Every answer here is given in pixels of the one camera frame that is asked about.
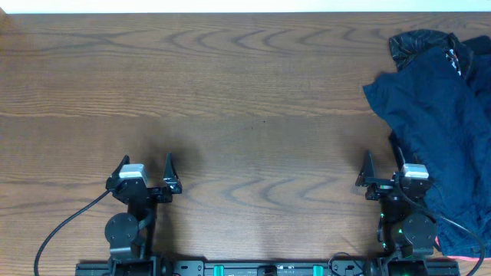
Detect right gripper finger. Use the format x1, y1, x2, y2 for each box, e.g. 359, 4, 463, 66
355, 150, 375, 187
389, 132, 406, 172

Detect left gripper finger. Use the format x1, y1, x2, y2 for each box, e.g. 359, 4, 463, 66
110, 155, 130, 179
163, 153, 179, 185

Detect navy blue shorts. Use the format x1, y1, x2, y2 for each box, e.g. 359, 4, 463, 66
364, 47, 490, 257

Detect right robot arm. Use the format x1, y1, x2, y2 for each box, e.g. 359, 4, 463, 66
355, 133, 437, 275

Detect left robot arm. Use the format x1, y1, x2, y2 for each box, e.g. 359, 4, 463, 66
104, 153, 183, 275

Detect black patterned garment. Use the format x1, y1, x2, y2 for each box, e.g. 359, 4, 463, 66
388, 29, 476, 78

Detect plain black garment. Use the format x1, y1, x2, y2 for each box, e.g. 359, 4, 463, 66
463, 35, 491, 55

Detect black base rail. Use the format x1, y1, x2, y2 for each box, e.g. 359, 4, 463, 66
74, 256, 460, 276

